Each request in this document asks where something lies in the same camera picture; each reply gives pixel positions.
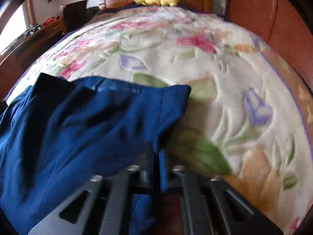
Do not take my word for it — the wooden louvered wardrobe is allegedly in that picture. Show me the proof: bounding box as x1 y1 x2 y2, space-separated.
226 0 312 87

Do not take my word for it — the wooden desk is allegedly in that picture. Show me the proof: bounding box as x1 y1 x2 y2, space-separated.
0 20 63 99

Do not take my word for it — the floral bed blanket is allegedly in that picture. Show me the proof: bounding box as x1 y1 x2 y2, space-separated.
7 7 312 234

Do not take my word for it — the dark wooden chair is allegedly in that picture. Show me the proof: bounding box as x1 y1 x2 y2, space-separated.
59 0 88 35

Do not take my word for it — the black device on desk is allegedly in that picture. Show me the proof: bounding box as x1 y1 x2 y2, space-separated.
20 24 42 39

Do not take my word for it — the red basket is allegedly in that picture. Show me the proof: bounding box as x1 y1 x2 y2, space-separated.
41 16 56 27

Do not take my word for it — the blue suit jacket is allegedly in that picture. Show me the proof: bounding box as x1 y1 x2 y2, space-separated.
1 73 191 234

